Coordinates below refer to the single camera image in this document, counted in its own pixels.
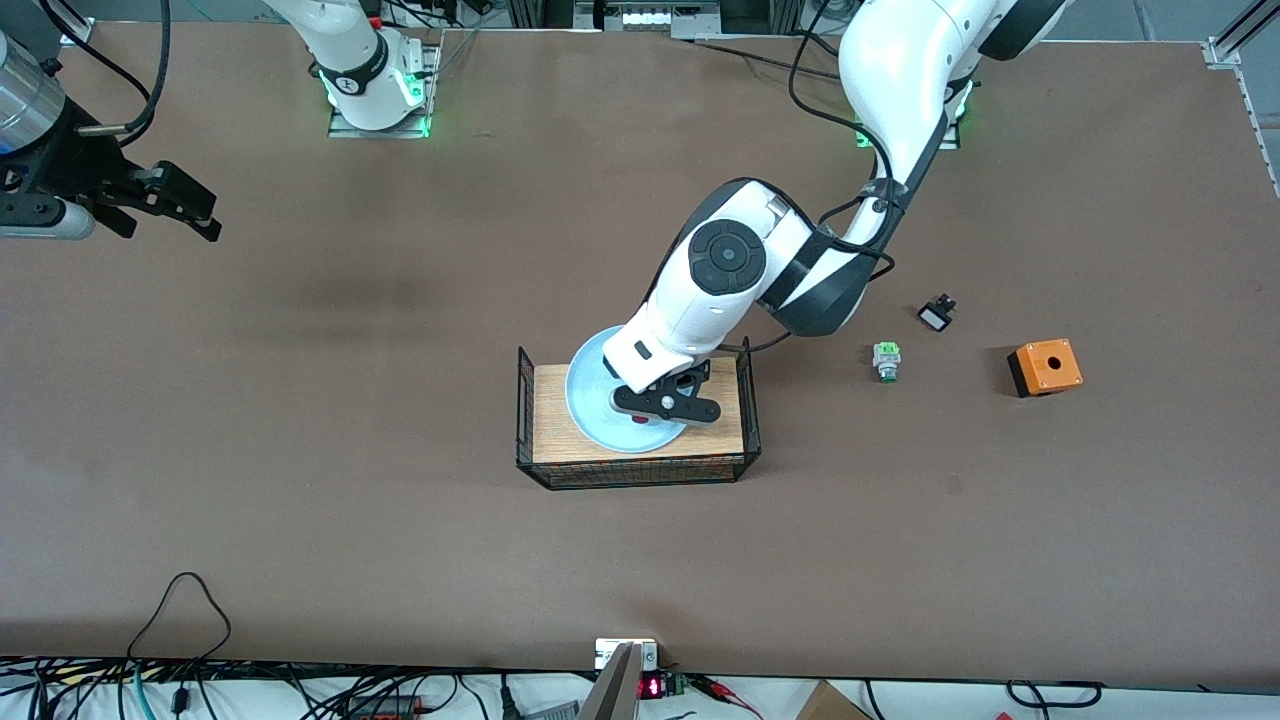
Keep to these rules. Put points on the grey metal post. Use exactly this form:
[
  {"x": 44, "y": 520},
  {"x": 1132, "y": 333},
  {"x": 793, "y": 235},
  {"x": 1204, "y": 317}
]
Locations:
[{"x": 612, "y": 690}]

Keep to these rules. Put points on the red digit display module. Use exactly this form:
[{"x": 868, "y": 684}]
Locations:
[{"x": 655, "y": 687}]

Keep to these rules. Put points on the long aluminium rail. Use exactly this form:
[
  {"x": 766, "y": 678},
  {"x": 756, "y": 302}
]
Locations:
[{"x": 1250, "y": 90}]

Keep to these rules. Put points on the orange button enclosure box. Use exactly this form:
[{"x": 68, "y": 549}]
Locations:
[{"x": 1050, "y": 368}]

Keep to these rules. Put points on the short aluminium profile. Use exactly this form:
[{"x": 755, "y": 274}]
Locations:
[{"x": 75, "y": 28}]

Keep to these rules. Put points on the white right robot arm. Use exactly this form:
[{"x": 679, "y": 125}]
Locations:
[{"x": 360, "y": 55}]

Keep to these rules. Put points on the black rectangular switch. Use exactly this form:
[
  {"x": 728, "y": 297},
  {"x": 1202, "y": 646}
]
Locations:
[{"x": 936, "y": 317}]

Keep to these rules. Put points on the brown cardboard box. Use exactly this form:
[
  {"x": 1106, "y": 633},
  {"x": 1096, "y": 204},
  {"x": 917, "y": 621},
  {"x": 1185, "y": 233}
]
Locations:
[{"x": 830, "y": 705}]

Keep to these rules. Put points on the light blue round plate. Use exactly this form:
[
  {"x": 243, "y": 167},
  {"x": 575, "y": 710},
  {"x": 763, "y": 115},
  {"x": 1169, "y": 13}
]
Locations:
[{"x": 590, "y": 400}]

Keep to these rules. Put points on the small metal bracket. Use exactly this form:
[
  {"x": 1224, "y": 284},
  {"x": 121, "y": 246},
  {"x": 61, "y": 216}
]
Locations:
[{"x": 610, "y": 650}]

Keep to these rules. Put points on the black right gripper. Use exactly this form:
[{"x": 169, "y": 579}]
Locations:
[{"x": 70, "y": 168}]

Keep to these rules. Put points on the green push button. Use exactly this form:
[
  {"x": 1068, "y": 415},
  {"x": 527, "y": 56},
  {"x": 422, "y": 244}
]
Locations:
[{"x": 887, "y": 358}]

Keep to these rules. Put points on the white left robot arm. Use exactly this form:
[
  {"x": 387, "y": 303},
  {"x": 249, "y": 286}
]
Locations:
[{"x": 900, "y": 70}]

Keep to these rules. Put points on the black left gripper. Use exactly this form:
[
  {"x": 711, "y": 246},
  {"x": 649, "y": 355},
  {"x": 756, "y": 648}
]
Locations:
[{"x": 702, "y": 367}]

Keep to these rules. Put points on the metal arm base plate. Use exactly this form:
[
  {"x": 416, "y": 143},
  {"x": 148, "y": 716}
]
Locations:
[
  {"x": 432, "y": 75},
  {"x": 955, "y": 135}
]

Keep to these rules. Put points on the black power adapter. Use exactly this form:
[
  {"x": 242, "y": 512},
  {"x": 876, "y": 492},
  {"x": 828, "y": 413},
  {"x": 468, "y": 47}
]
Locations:
[{"x": 385, "y": 707}]

